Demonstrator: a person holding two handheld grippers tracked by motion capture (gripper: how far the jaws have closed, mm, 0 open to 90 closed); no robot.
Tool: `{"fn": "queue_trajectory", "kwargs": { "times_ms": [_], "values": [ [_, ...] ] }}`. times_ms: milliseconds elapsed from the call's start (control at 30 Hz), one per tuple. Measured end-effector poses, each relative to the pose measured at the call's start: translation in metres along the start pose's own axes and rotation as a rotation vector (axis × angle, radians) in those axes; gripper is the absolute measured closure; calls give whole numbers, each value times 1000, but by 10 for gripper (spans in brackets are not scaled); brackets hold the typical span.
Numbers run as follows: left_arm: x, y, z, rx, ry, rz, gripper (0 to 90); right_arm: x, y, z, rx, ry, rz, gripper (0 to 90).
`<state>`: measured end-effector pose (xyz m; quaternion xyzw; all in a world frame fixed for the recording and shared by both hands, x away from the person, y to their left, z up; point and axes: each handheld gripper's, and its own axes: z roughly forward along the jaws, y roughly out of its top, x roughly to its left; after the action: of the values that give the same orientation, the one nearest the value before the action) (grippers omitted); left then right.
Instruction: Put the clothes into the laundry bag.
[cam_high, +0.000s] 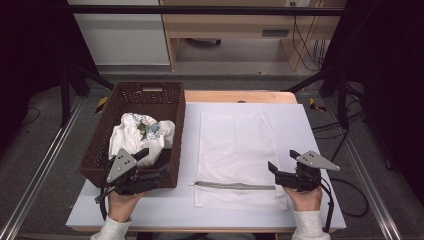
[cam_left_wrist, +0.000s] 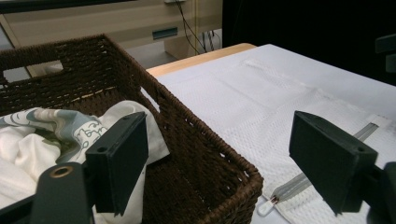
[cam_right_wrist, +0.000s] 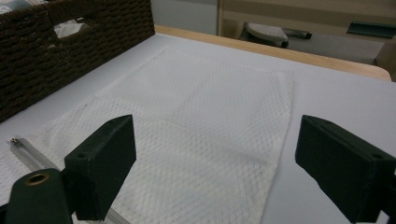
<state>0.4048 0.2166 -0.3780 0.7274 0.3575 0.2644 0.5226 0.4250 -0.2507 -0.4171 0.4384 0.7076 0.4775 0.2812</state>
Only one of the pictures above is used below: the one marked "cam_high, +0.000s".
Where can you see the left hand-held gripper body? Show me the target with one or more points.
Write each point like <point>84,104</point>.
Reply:
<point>122,165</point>

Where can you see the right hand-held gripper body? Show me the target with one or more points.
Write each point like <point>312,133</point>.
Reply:
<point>315,160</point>

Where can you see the white shirt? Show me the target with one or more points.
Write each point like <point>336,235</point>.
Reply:
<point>128,133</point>

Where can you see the clear zipper storage bag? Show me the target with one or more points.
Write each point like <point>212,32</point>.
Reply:
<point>235,146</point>

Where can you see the brown woven basket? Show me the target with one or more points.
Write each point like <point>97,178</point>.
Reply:
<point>138,103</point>

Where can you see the person's left hand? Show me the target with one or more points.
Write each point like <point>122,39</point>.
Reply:
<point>120,205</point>

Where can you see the person's right hand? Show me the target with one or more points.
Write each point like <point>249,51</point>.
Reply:
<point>306,200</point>

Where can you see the white table board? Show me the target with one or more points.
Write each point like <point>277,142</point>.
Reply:
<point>160,206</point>

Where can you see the yellow and black tape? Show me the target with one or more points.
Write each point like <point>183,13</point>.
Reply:
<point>102,104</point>
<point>314,105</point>

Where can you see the black metal stand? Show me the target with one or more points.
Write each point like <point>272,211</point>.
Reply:
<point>342,100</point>
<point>65,100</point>

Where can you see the white cabinet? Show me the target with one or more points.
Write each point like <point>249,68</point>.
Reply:
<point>123,40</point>

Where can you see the dark curtain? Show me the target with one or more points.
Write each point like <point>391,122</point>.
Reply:
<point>390,66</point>
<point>30,50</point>

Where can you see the black curved bar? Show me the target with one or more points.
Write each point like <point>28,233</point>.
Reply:
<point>206,42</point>

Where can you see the light wooden desk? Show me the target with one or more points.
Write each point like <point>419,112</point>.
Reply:
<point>230,25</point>

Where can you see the black metal crossbar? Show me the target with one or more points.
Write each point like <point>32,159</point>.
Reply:
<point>200,10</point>

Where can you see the aluminium rail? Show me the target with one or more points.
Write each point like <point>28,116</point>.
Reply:
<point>366,180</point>
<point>40,173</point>

